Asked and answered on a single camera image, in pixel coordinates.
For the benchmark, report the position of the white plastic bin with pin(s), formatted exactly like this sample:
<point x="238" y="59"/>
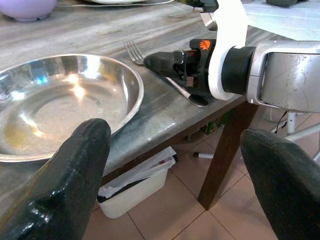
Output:
<point x="135" y="192"/>

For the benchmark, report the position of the white metal tube frame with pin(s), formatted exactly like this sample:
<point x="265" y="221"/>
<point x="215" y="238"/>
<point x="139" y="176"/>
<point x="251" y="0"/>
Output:
<point x="297" y="135"/>

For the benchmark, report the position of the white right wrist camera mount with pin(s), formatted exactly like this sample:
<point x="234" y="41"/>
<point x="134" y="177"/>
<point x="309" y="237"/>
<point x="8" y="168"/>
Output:
<point x="230" y="27"/>

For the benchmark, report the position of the white tube with black cap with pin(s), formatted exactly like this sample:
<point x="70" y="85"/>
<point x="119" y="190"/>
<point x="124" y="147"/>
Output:
<point x="203" y="155"/>

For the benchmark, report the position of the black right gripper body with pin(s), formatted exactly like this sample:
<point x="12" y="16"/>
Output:
<point x="200" y="72"/>

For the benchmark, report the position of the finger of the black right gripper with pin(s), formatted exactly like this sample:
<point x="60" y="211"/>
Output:
<point x="160" y="62"/>

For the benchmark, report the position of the lilac plastic bowl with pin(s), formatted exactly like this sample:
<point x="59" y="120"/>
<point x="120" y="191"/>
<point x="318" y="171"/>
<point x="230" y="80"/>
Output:
<point x="25" y="8"/>

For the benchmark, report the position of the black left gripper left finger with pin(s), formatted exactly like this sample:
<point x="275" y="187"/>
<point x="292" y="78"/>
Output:
<point x="67" y="180"/>

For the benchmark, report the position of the dark brown table leg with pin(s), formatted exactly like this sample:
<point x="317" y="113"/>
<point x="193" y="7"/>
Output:
<point x="225" y="155"/>

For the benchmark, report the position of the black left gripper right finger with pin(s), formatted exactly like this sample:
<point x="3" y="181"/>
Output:
<point x="287" y="185"/>

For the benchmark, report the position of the white cloth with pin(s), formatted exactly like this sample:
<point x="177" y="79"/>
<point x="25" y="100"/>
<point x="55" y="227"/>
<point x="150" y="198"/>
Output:
<point x="282" y="20"/>

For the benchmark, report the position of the white crumpled bin liner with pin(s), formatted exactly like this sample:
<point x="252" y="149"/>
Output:
<point x="150" y="167"/>

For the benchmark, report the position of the stainless steel fork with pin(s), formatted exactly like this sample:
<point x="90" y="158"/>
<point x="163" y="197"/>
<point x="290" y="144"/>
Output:
<point x="135" y="53"/>

